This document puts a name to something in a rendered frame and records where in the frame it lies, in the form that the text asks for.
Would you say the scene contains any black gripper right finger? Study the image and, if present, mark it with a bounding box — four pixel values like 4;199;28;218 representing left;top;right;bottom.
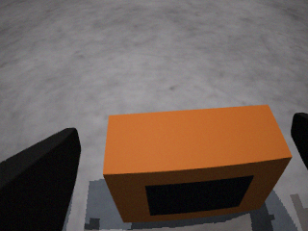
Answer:
292;112;308;169

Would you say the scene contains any orange block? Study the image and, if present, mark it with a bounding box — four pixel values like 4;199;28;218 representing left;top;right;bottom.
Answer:
103;105;292;223

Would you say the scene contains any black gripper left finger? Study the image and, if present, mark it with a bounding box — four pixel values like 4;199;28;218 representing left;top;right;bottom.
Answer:
0;127;81;231

